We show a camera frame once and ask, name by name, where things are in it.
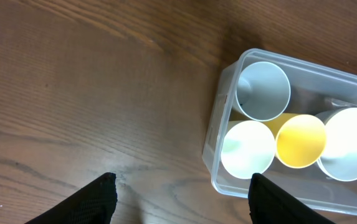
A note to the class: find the white plastic cup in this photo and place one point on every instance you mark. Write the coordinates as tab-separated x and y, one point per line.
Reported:
248	147

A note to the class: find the grey plastic cup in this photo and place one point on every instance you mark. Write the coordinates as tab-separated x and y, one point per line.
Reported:
262	92

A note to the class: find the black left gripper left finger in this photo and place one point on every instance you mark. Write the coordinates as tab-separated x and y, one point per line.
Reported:
94	203

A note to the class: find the yellow plastic cup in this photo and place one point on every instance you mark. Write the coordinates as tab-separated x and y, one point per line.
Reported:
300	139

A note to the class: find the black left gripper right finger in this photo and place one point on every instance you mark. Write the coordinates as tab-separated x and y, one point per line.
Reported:
270	204

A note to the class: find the white plastic bowl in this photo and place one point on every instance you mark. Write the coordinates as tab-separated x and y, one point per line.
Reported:
339	160

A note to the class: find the clear plastic container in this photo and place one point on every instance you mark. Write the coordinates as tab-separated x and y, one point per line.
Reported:
314	89

